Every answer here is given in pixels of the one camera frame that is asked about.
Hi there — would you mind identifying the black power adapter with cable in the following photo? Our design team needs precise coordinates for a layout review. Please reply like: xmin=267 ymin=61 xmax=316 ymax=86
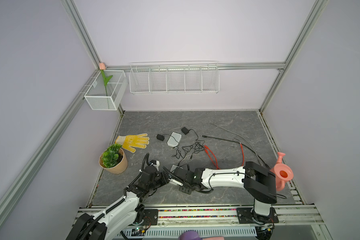
xmin=156 ymin=134 xmax=184 ymax=159

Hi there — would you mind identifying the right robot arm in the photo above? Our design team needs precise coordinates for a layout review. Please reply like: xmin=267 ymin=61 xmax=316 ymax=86
xmin=167 ymin=162 xmax=279 ymax=226

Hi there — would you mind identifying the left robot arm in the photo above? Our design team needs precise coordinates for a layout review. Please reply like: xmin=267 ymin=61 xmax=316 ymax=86
xmin=67 ymin=154 xmax=169 ymax=240

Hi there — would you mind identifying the yellow work glove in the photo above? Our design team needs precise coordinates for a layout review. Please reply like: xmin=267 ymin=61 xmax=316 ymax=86
xmin=115 ymin=133 xmax=150 ymax=153

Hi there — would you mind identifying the potted green plant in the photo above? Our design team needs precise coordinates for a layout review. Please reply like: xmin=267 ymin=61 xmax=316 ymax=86
xmin=99 ymin=144 xmax=128 ymax=174

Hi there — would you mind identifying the purple object at bottom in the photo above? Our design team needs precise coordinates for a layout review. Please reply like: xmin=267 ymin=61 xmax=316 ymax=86
xmin=178 ymin=231 xmax=202 ymax=240

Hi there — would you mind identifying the pink watering can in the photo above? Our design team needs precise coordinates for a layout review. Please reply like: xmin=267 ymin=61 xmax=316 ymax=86
xmin=271 ymin=152 xmax=294 ymax=192

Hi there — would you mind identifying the white mesh corner basket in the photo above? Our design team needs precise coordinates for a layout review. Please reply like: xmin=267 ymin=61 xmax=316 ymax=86
xmin=84 ymin=70 xmax=128 ymax=111

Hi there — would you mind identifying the artificial pink tulip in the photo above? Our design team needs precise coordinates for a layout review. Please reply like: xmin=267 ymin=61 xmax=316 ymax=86
xmin=99 ymin=63 xmax=113 ymax=96

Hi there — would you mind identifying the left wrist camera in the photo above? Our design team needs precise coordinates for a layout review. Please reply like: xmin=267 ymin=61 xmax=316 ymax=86
xmin=151 ymin=160 xmax=160 ymax=171

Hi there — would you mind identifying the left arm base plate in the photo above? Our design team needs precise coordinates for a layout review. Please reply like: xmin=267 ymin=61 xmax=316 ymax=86
xmin=129 ymin=209 xmax=159 ymax=227

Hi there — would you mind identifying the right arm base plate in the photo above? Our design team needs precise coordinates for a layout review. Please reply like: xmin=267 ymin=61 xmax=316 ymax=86
xmin=237 ymin=207 xmax=279 ymax=226

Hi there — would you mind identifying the black cable on table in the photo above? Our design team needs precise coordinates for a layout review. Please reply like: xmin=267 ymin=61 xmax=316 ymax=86
xmin=201 ymin=134 xmax=271 ymax=169

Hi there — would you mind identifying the grey ethernet cable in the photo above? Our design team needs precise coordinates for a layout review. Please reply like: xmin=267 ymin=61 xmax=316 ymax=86
xmin=209 ymin=121 xmax=268 ymax=166

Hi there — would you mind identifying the white wire wall basket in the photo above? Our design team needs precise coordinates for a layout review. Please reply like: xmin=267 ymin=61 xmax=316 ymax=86
xmin=129 ymin=61 xmax=220 ymax=94

